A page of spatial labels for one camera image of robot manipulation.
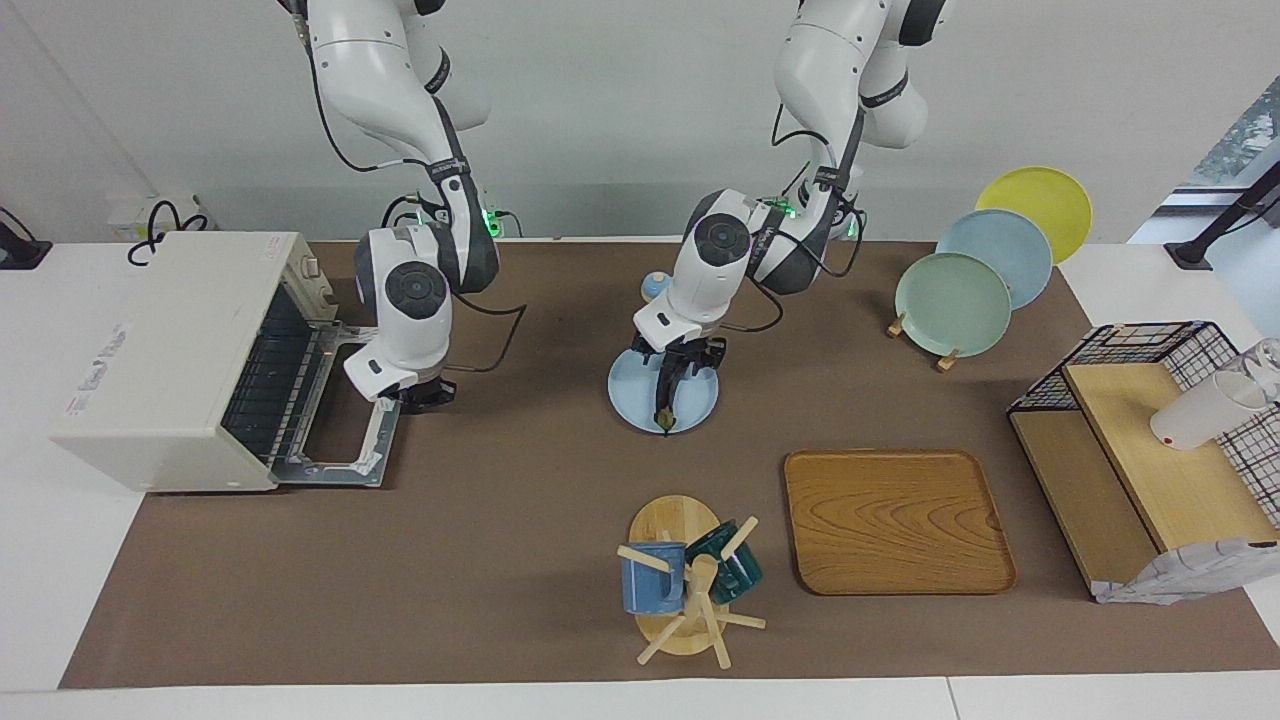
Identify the light blue racked plate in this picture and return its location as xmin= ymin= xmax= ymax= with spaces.
xmin=936 ymin=209 xmax=1053 ymax=311

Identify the black device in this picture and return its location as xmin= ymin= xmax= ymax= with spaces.
xmin=0 ymin=207 xmax=53 ymax=271

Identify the wooden serving tray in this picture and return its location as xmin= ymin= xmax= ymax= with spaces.
xmin=783 ymin=449 xmax=1017 ymax=597

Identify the white cup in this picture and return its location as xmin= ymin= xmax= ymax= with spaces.
xmin=1150 ymin=368 xmax=1271 ymax=451

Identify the brown table mat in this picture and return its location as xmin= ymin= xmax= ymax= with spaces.
xmin=58 ymin=240 xmax=1280 ymax=689

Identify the mint green plate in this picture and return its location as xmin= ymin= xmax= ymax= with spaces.
xmin=894 ymin=253 xmax=1013 ymax=358

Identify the dark green mug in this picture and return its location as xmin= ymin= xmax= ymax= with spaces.
xmin=685 ymin=520 xmax=764 ymax=605

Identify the white power strip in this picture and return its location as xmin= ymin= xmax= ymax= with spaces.
xmin=105 ymin=195 xmax=206 ymax=241

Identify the clear glass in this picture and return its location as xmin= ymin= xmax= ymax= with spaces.
xmin=1240 ymin=338 xmax=1280 ymax=401

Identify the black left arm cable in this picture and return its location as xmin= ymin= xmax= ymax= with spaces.
xmin=725 ymin=125 xmax=869 ymax=333

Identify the dark purple eggplant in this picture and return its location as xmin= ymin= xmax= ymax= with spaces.
xmin=652 ymin=365 xmax=687 ymax=434

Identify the window with grey frame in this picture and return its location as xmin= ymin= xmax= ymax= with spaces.
xmin=1160 ymin=75 xmax=1280 ymax=211

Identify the oven door with silver handle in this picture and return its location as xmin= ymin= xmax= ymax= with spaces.
xmin=270 ymin=320 xmax=403 ymax=489

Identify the black coiled cable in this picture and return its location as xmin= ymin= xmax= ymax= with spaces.
xmin=127 ymin=200 xmax=211 ymax=266

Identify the wooden shelf box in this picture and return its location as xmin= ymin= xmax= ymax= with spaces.
xmin=1008 ymin=362 xmax=1280 ymax=601

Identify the grey tile patterned sheet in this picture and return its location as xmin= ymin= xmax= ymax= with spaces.
xmin=1095 ymin=538 xmax=1280 ymax=605

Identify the yellow plate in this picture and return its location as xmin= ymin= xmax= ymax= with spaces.
xmin=975 ymin=166 xmax=1093 ymax=266

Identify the black wire basket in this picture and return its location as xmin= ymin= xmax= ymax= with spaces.
xmin=1007 ymin=321 xmax=1280 ymax=531

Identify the wooden plate rack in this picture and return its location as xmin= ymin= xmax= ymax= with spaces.
xmin=886 ymin=312 xmax=963 ymax=373

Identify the pale blue plate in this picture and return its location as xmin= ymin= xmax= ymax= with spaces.
xmin=608 ymin=345 xmax=720 ymax=435

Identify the blue mug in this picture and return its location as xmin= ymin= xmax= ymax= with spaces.
xmin=621 ymin=543 xmax=688 ymax=615

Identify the wooden mug tree stand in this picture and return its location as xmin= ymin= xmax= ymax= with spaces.
xmin=617 ymin=495 xmax=767 ymax=669

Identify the white toaster oven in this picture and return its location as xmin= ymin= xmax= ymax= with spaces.
xmin=50 ymin=232 xmax=346 ymax=494

